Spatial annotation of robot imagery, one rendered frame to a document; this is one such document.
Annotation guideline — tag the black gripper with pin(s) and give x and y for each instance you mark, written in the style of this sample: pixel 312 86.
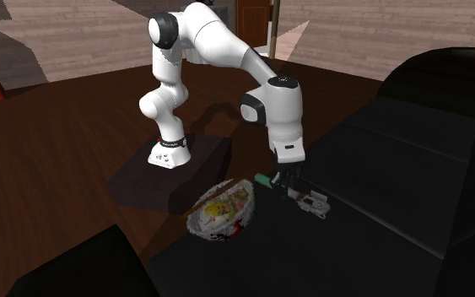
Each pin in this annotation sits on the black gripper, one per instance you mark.
pixel 289 170

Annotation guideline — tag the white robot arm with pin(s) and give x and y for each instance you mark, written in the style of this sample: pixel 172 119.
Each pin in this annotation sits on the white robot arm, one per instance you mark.
pixel 220 41

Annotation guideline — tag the white patterned bowl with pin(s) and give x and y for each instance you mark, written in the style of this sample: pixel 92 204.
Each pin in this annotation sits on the white patterned bowl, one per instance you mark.
pixel 220 212

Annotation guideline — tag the dark robot stand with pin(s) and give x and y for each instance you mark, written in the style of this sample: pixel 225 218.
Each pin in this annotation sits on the dark robot stand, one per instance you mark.
pixel 204 158

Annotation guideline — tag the black sofa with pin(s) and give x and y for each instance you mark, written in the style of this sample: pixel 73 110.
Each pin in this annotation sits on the black sofa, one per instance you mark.
pixel 385 172

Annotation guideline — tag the brown upright pole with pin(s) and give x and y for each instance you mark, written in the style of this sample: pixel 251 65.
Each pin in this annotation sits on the brown upright pole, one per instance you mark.
pixel 275 29

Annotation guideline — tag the brown wooden door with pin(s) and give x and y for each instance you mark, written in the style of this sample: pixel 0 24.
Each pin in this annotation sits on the brown wooden door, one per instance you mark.
pixel 253 22

